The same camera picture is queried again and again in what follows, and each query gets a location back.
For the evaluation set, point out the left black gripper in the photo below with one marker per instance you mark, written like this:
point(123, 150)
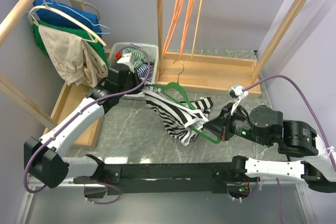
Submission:
point(137, 83)

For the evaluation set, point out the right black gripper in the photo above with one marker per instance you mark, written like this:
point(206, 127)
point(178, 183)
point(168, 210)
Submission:
point(221, 126)

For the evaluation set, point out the green white striped tank top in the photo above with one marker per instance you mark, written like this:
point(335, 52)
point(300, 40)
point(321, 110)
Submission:
point(140, 56)

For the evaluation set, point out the black white zebra garment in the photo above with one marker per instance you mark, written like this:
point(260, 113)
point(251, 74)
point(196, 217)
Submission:
point(178, 118)

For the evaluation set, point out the orange plastic hanger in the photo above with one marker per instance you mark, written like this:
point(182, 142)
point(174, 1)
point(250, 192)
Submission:
point(175, 18)

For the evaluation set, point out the yellow hanger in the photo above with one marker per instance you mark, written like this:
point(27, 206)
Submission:
point(196, 27)

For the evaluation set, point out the blue white striped tank top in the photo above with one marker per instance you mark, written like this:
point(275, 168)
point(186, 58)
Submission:
point(145, 71)

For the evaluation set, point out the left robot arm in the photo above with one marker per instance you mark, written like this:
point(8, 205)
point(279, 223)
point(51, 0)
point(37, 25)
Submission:
point(45, 159)

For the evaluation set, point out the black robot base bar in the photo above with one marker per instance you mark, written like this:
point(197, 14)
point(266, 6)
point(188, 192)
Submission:
point(170, 178)

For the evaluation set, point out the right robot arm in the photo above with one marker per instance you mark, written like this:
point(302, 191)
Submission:
point(307, 158)

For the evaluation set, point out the white perforated plastic basket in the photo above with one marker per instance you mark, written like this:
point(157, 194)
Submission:
point(151, 50)

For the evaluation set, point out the beige cloth garment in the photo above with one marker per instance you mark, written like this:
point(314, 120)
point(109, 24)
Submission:
point(74, 59)

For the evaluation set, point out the right wooden clothes rack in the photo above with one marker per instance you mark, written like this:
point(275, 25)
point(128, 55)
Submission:
point(215, 74)

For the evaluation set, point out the wooden clothes rack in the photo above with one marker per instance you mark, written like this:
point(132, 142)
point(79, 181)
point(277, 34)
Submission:
point(33, 95)
point(215, 74)

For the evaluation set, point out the green garment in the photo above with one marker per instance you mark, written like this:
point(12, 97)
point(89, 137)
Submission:
point(79, 32)

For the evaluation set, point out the left wooden clothes rack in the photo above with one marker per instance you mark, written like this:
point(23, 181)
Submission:
point(33, 95)

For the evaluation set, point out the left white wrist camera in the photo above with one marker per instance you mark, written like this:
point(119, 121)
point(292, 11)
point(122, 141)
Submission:
point(128, 60)

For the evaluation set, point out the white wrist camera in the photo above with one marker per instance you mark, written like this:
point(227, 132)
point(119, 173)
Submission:
point(128, 60)
point(237, 92)

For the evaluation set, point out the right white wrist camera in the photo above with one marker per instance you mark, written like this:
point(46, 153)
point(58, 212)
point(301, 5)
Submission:
point(237, 92)

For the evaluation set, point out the aluminium rail frame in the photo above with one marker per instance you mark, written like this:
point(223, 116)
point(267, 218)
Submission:
point(271, 203)

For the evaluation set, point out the light blue wire hanger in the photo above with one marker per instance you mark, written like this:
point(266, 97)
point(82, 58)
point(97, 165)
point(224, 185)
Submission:
point(88, 19)

